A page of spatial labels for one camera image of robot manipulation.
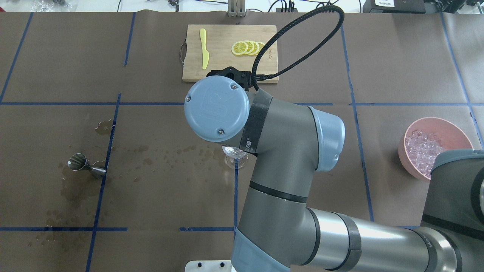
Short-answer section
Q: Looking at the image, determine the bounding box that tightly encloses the lemon slice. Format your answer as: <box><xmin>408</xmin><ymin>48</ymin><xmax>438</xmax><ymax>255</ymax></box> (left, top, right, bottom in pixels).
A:
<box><xmin>231</xmin><ymin>40</ymin><xmax>265</xmax><ymax>56</ymax></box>

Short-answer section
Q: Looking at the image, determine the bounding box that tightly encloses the pink bowl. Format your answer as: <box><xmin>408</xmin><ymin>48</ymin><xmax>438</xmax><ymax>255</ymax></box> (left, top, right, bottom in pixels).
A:
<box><xmin>398</xmin><ymin>117</ymin><xmax>473</xmax><ymax>181</ymax></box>

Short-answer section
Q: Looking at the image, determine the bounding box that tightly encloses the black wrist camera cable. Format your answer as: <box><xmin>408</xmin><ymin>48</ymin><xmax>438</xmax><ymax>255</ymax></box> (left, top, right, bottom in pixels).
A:
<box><xmin>251</xmin><ymin>5</ymin><xmax>345</xmax><ymax>92</ymax></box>

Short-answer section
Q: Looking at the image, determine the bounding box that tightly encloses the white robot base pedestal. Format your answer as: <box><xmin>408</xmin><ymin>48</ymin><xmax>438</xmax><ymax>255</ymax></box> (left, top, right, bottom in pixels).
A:
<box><xmin>184</xmin><ymin>260</ymin><xmax>237</xmax><ymax>272</ymax></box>

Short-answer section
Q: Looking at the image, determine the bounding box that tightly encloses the aluminium frame post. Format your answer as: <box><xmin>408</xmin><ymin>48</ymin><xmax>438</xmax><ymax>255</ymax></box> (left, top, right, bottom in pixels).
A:
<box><xmin>227</xmin><ymin>0</ymin><xmax>247</xmax><ymax>18</ymax></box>

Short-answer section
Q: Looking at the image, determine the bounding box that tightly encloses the clear wine glass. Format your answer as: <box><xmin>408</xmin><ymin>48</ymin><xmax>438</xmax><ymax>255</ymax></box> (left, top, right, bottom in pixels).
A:
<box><xmin>222</xmin><ymin>146</ymin><xmax>248</xmax><ymax>169</ymax></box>

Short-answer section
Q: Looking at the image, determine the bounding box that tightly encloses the clear ice cubes pile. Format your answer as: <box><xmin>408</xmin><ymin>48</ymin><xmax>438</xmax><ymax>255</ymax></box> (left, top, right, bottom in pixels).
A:
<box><xmin>405</xmin><ymin>130</ymin><xmax>446</xmax><ymax>178</ymax></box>

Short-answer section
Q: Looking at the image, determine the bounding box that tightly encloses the yellow plastic knife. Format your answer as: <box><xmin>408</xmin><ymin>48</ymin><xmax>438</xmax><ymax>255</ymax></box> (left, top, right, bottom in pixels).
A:
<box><xmin>199</xmin><ymin>28</ymin><xmax>209</xmax><ymax>70</ymax></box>

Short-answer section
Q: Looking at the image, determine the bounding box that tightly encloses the steel jigger cup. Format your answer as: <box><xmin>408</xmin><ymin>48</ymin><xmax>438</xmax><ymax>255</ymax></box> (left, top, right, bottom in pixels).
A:
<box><xmin>68</xmin><ymin>153</ymin><xmax>107</xmax><ymax>179</ymax></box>

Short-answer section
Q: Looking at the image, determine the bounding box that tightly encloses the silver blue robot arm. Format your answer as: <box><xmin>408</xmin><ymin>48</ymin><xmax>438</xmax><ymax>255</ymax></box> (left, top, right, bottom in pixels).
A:
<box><xmin>184</xmin><ymin>76</ymin><xmax>483</xmax><ymax>272</ymax></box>

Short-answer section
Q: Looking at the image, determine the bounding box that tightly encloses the bamboo cutting board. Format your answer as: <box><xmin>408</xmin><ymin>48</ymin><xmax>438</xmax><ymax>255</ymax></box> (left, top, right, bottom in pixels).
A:
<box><xmin>182</xmin><ymin>24</ymin><xmax>277</xmax><ymax>82</ymax></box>

